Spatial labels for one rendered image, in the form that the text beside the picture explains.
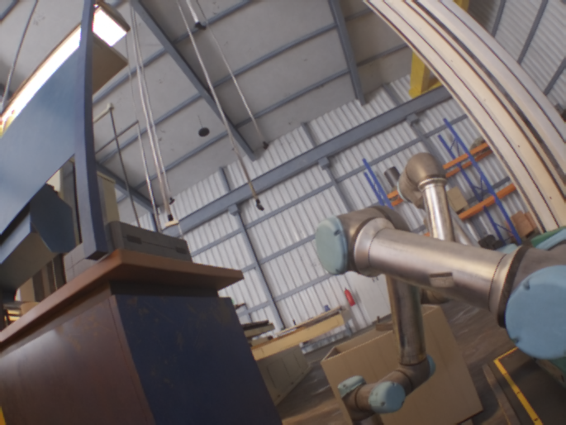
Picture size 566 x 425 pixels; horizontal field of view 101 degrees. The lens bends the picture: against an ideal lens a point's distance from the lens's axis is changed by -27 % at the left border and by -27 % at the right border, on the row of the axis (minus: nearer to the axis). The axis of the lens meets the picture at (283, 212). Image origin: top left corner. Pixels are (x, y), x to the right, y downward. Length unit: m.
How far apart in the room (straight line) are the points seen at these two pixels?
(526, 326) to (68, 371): 0.82
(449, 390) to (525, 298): 1.00
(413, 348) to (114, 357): 0.65
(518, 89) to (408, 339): 0.61
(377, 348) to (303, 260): 8.84
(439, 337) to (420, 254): 0.83
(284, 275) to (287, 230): 1.46
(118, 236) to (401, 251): 0.50
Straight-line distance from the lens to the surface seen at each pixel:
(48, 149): 0.92
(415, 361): 0.83
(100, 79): 1.23
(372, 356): 1.30
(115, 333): 0.63
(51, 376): 0.86
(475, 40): 0.80
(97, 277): 0.64
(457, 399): 1.39
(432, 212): 0.97
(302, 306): 9.94
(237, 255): 10.77
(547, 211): 0.95
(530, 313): 0.41
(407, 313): 0.77
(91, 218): 0.62
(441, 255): 0.49
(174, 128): 10.32
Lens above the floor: 0.71
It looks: 21 degrees up
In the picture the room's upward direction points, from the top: 24 degrees counter-clockwise
